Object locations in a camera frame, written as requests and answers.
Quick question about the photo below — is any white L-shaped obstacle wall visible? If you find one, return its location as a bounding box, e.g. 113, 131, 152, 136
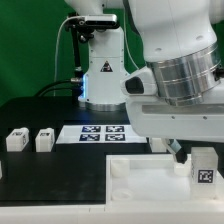
0, 201, 224, 224

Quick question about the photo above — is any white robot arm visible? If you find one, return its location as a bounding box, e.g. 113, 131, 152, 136
65, 0, 224, 163

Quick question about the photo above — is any black camera on mount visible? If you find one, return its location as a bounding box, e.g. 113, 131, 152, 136
65, 14, 120, 43

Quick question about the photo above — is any white square tabletop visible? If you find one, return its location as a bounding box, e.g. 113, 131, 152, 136
106, 154, 224, 203

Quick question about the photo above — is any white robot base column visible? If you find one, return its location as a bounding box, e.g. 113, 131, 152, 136
78, 28, 129, 111

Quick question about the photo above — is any black cable bundle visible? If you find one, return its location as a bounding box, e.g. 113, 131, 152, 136
33, 66, 84, 98

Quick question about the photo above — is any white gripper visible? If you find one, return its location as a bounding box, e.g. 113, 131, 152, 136
121, 67, 224, 164

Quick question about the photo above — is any white fiducial tag sheet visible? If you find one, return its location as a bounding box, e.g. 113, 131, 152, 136
56, 125, 147, 144

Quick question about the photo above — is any white cable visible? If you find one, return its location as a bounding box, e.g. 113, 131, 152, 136
53, 15, 81, 98

